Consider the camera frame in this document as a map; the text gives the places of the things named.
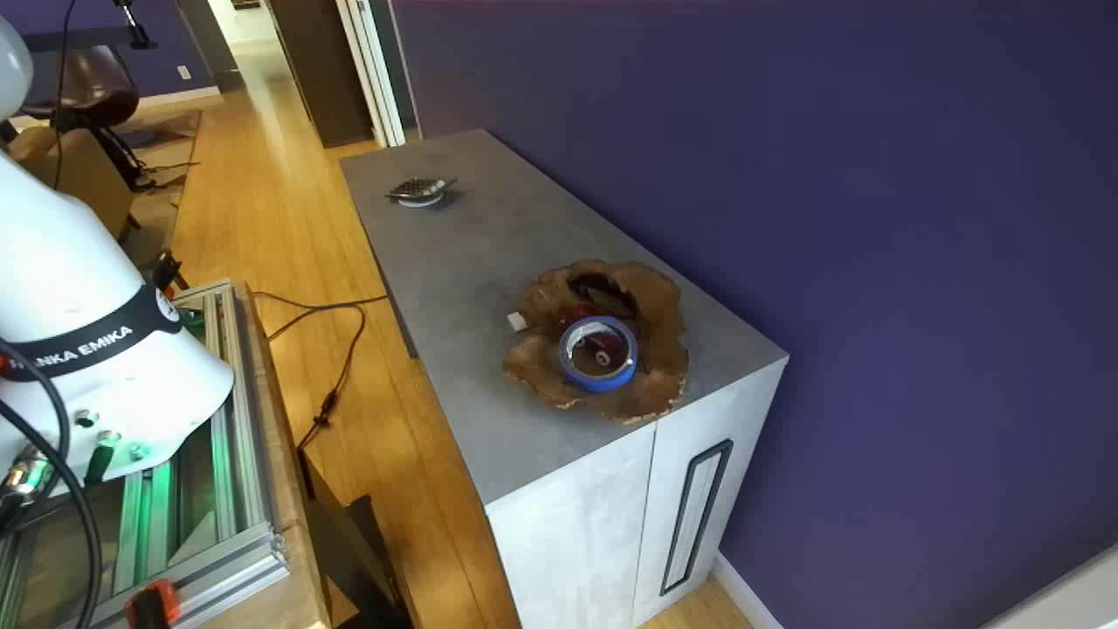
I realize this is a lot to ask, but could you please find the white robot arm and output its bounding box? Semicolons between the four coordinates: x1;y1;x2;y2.
0;159;234;478

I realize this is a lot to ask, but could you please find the grey desk calculator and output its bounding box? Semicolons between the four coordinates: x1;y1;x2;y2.
386;179;450;211

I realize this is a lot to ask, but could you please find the small white paper tag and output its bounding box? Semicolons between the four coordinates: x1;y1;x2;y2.
505;311;526;333

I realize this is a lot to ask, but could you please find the brown leaf-shaped tray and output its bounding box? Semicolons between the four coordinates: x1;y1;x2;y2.
504;260;687;422

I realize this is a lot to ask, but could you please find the grey concrete-look cabinet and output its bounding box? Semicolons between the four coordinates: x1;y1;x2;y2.
341;131;787;629

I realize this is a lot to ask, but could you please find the dark office chair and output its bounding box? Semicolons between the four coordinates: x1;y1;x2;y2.
23;47;187;192

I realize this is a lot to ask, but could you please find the black floor cable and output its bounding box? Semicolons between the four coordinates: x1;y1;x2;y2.
247;287;391;456

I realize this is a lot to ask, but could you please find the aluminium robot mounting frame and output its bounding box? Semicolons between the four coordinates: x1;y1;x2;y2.
0;276;292;629

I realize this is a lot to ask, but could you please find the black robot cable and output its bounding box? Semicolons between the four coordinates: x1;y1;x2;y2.
0;338;108;629

